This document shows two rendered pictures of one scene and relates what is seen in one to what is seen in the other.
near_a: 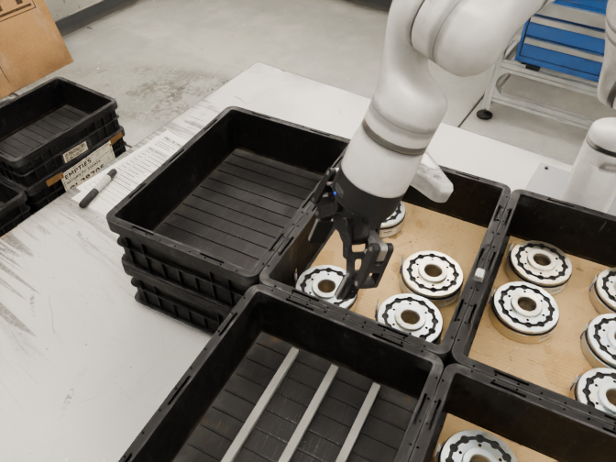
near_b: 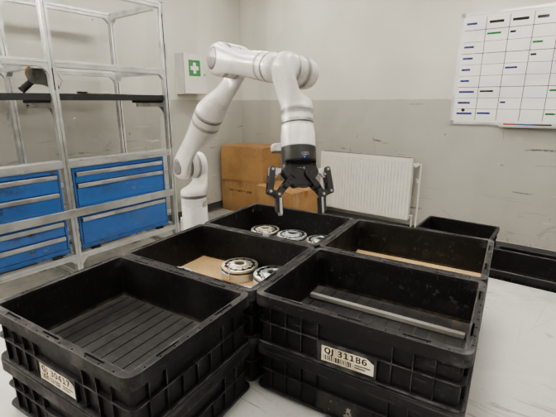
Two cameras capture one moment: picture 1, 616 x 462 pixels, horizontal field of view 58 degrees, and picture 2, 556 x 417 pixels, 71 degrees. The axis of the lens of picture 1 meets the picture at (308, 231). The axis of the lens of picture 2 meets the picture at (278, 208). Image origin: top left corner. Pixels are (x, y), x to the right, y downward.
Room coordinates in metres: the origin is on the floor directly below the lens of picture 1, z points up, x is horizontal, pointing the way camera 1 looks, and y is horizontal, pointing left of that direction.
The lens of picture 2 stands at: (0.45, 0.78, 1.30)
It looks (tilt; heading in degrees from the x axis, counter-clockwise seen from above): 15 degrees down; 274
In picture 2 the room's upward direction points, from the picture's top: straight up
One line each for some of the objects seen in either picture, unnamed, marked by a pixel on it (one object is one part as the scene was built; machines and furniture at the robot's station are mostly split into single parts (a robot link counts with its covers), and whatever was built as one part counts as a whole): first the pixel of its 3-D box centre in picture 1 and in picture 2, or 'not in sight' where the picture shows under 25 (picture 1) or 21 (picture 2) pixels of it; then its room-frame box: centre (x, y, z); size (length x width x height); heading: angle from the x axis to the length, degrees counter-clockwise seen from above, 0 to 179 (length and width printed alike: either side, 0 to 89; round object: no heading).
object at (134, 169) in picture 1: (149, 174); not in sight; (1.08, 0.39, 0.70); 0.33 x 0.23 x 0.01; 147
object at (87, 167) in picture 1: (93, 174); not in sight; (1.45, 0.71, 0.41); 0.31 x 0.02 x 0.16; 147
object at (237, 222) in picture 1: (242, 203); (127, 328); (0.79, 0.12, 0.87); 0.40 x 0.30 x 0.11; 153
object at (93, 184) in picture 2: not in sight; (126, 199); (1.76, -1.93, 0.60); 0.72 x 0.03 x 0.56; 57
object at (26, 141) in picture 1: (60, 170); not in sight; (1.52, 0.85, 0.37); 0.40 x 0.30 x 0.45; 147
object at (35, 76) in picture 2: not in sight; (40, 79); (2.15, -1.74, 1.44); 0.25 x 0.16 x 0.18; 57
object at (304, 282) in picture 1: (326, 288); not in sight; (0.59, -0.03, 0.86); 0.10 x 0.10 x 0.01
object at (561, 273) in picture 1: (540, 262); not in sight; (0.65, -0.40, 0.86); 0.10 x 0.10 x 0.01
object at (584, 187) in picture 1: (594, 180); (195, 219); (0.84, -0.56, 0.88); 0.09 x 0.09 x 0.17; 60
